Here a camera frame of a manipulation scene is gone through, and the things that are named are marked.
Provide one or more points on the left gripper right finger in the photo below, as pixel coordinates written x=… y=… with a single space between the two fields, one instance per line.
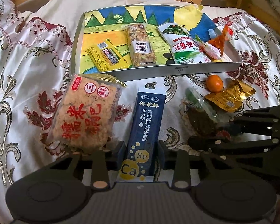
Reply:
x=178 y=161

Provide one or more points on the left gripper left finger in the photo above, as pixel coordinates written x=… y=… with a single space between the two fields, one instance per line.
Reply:
x=104 y=161

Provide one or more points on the dark blue milk powder box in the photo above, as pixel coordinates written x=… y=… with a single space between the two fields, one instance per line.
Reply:
x=138 y=166

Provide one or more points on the rice cracker snack bag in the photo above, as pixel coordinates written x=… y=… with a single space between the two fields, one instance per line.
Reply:
x=85 y=116

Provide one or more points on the green dark snack packet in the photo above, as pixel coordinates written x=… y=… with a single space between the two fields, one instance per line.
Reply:
x=202 y=117

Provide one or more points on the yellow snack bar packet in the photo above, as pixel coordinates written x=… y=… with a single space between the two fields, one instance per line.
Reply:
x=106 y=57

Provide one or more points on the white green pickle packet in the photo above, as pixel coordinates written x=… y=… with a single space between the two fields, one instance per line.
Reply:
x=183 y=47

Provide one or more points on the nut mix bar packet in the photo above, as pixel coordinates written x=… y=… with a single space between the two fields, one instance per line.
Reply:
x=140 y=48

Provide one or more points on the orange red sauce packet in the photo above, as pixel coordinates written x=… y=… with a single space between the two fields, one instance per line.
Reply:
x=219 y=41

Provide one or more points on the gold foil snack packet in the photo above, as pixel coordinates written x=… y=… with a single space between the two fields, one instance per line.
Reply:
x=230 y=99

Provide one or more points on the small orange tangerine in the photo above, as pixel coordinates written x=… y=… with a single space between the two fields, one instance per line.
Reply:
x=214 y=83

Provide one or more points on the pink white candy packet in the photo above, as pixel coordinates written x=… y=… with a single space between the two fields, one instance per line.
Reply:
x=208 y=49

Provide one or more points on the grey tray with painted lining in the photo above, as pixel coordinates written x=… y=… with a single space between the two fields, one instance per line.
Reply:
x=95 y=27

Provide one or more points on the floral satin bed cover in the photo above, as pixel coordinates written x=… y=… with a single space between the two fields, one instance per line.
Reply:
x=35 y=71

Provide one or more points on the cream blanket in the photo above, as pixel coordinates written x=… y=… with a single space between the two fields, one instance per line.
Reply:
x=68 y=12

